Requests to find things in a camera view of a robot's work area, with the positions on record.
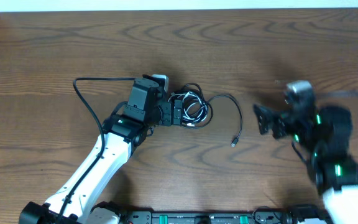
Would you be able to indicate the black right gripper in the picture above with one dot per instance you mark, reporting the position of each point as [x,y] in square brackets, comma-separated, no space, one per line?
[281,119]

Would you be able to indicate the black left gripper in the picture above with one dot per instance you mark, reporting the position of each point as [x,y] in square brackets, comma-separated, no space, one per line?
[167,113]

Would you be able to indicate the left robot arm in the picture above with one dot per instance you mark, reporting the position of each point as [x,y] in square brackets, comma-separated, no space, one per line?
[125,129]

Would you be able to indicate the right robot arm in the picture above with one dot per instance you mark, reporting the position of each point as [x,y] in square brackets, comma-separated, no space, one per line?
[325,134]

